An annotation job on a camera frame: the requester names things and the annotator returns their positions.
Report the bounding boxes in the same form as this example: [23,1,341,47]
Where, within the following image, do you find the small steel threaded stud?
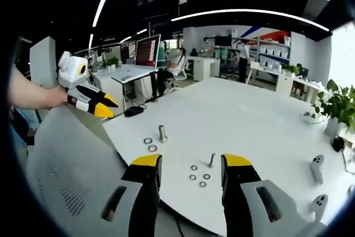
[207,152,217,169]

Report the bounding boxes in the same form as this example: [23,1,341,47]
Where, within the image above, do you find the person's left hand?
[45,85,69,109]

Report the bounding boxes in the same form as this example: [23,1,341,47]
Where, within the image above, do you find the white storage shelving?
[230,35,292,72]

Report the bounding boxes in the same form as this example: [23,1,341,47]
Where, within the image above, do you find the person's blue jeans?
[8,106,42,154]

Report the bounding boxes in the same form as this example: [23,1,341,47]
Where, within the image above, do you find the green potted plant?
[312,79,355,134]

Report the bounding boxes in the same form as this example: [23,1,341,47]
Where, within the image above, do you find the white office desk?
[110,63,159,102]

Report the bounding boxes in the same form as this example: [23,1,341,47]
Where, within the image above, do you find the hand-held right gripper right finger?
[220,153,328,237]

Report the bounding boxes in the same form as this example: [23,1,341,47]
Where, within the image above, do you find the glass bowl with small plant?
[300,111,329,125]

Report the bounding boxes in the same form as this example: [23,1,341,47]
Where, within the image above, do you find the grey perforated chair back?
[26,105,134,237]

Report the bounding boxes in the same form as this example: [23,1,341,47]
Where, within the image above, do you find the black computer mouse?
[124,105,145,118]

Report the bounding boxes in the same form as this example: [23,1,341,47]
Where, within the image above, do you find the small black round device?
[331,136,346,153]

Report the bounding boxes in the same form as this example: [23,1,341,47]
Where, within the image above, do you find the grey cable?
[342,148,355,172]

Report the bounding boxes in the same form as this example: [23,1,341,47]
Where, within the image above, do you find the white handheld controller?
[310,154,326,185]
[308,194,329,224]

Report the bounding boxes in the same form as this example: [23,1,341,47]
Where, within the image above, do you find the large computer monitor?
[134,34,162,69]

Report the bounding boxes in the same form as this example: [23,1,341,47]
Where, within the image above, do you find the white plant pot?
[324,117,348,138]

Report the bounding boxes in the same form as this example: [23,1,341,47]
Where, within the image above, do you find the white office chair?
[165,55,194,83]

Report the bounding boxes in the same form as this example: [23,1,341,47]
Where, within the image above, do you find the large steel threaded stud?
[158,124,169,144]

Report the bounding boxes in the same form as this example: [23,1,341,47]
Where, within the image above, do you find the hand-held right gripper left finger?
[83,153,164,237]

